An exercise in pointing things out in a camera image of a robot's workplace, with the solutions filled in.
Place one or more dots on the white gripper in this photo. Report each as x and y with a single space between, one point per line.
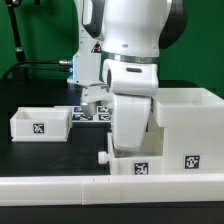
130 117

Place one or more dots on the white front drawer box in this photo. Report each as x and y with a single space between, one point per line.
146 161

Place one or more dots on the white drawer box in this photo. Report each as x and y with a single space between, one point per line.
41 124
146 161

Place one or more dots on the white drawer cabinet frame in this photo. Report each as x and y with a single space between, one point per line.
187 130

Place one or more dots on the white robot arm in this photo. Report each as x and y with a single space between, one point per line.
116 63

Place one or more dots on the white rear drawer box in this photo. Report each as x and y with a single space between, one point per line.
41 124

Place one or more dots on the black stand pole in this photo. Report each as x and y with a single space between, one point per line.
18 72

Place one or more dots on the white marker base plate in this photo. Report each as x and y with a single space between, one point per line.
102 115

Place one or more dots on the white front rail wall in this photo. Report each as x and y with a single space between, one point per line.
108 189

